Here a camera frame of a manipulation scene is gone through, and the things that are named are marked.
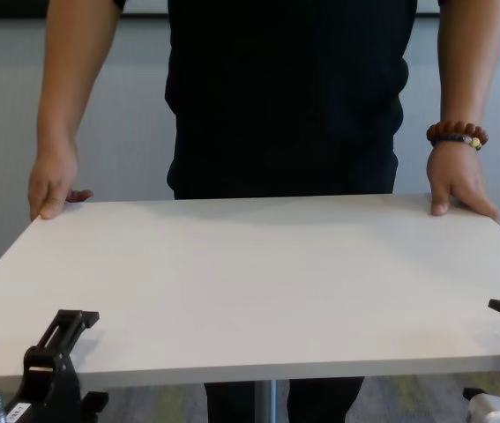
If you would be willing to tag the person in black clothes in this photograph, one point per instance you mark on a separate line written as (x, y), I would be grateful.
(285, 97)

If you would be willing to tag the white rolling pedestal table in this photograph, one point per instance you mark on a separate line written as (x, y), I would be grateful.
(249, 286)

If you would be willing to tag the person right forearm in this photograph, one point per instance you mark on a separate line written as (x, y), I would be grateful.
(73, 79)

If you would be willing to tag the person left forearm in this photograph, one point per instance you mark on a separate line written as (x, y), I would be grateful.
(470, 66)

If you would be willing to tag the black trousers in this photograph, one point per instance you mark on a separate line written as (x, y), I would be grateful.
(320, 401)

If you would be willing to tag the person left hand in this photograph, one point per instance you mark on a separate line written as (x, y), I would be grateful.
(457, 176)

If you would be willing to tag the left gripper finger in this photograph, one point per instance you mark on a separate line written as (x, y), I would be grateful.
(93, 405)
(66, 328)

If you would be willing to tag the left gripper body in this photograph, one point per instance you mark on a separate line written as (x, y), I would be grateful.
(51, 388)

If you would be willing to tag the person right hand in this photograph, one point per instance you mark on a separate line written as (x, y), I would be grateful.
(51, 180)

